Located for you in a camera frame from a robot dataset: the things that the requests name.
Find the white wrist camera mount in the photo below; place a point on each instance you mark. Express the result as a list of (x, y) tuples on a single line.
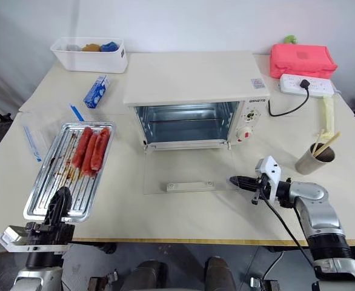
[(271, 174), (14, 239)]

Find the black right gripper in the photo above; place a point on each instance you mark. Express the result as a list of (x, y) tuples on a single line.
[(263, 188)]

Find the red sausage on skewer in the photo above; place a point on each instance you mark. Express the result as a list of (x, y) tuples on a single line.
[(100, 148), (81, 148), (89, 156)]

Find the dark rounded shape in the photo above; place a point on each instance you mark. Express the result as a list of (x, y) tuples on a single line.
[(148, 277), (221, 274)]

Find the red oven timer knob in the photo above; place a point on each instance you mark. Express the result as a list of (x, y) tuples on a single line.
[(244, 134)]

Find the steel cup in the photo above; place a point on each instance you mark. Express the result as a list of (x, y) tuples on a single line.
[(309, 163)]

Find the pale yellow wrapper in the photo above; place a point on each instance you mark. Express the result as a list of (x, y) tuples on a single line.
[(328, 116)]

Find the brown toy in bin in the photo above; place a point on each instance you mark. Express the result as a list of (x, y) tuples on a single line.
[(91, 47)]

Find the white plastic bin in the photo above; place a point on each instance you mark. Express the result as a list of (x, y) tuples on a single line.
[(89, 62)]

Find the blue toy in bin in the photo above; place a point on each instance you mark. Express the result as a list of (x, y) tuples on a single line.
[(108, 46)]

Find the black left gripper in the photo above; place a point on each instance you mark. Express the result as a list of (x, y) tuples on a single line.
[(54, 233)]

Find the silver baking tray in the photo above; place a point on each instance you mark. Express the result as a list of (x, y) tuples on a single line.
[(54, 169)]

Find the white power strip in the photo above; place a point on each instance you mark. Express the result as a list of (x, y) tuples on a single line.
[(292, 83)]

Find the grey item in bin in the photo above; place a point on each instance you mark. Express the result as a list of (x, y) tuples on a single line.
[(72, 47)]

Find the blue milk carton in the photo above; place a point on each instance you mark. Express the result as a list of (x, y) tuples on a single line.
[(96, 91)]

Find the clear bag with blue strip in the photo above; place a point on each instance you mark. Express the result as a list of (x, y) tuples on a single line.
[(76, 112), (32, 144)]

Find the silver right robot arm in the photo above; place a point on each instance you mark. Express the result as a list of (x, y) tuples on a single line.
[(320, 212)]

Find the table caster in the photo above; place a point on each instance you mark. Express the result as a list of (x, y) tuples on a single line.
[(103, 282), (263, 284)]

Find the wooden chopstick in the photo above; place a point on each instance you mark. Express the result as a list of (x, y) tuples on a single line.
[(330, 142), (318, 141)]

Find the green toy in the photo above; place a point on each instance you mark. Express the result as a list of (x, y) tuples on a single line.
[(290, 39)]

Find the pink fabric bag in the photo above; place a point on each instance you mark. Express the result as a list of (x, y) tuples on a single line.
[(303, 62)]

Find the small oven temperature knob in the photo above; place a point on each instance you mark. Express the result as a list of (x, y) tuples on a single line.
[(251, 116)]

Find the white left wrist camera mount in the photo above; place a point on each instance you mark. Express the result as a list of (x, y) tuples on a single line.
[(14, 239)]

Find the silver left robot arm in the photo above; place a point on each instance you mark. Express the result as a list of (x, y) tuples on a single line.
[(39, 276)]

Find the white toaster oven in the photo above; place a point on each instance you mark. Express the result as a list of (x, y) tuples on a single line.
[(192, 75)]

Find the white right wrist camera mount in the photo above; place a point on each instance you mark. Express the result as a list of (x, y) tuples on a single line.
[(271, 174)]

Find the glass oven door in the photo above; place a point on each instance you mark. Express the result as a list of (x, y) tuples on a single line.
[(192, 169)]

